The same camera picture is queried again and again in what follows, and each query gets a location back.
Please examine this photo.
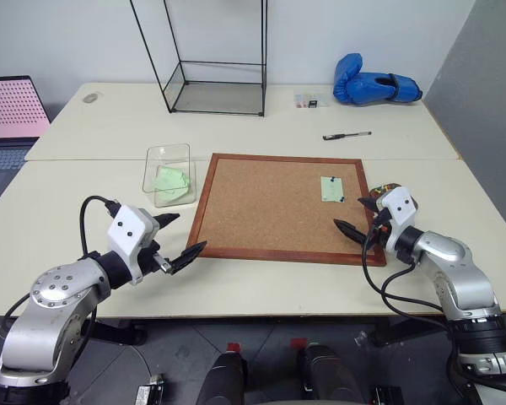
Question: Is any black table base foot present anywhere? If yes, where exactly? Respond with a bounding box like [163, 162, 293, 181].
[354, 315, 453, 348]
[83, 317, 149, 348]

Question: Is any crumpled green paper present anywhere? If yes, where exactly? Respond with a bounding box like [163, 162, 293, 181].
[151, 165, 192, 200]

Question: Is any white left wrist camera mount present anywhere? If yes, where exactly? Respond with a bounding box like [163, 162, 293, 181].
[106, 204, 161, 286]

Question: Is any black wire frame glass case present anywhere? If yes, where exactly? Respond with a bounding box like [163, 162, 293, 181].
[129, 0, 269, 117]

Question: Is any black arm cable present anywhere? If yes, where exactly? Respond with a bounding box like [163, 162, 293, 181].
[79, 195, 120, 259]
[360, 234, 453, 331]

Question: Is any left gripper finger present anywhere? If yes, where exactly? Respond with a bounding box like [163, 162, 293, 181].
[152, 213, 181, 231]
[168, 240, 208, 277]

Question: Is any dark rounded shape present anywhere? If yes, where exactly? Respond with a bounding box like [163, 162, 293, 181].
[195, 342, 249, 405]
[290, 337, 364, 405]

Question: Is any blue boxing glove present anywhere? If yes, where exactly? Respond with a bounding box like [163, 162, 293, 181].
[331, 53, 424, 107]

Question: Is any black and silver pen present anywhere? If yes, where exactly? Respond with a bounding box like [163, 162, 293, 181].
[322, 130, 373, 143]

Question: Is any wood-framed cork board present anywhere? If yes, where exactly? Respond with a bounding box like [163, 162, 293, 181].
[186, 152, 388, 267]

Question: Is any small clear pin box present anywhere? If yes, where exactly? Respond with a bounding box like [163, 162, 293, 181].
[293, 89, 331, 110]

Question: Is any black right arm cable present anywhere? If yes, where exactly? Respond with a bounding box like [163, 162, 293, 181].
[360, 234, 453, 331]

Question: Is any clear plastic container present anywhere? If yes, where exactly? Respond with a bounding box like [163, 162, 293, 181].
[141, 143, 198, 209]

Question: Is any open laptop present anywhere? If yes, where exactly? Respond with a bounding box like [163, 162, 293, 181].
[0, 75, 52, 200]

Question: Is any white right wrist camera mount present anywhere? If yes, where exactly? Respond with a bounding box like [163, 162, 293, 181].
[378, 186, 419, 231]

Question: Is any light green paper note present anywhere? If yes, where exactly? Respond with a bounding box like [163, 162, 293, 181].
[320, 175, 347, 203]

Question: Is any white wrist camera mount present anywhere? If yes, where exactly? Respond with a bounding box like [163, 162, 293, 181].
[378, 186, 419, 231]
[106, 204, 161, 286]

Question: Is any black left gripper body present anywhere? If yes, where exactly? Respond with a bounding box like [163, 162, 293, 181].
[135, 215, 173, 280]

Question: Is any colourful small bowl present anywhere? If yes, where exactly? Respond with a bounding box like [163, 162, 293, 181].
[368, 181, 402, 200]

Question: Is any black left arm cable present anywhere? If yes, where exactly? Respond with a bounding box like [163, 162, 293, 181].
[79, 195, 120, 259]

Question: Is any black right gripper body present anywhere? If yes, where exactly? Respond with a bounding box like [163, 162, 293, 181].
[362, 205, 396, 251]

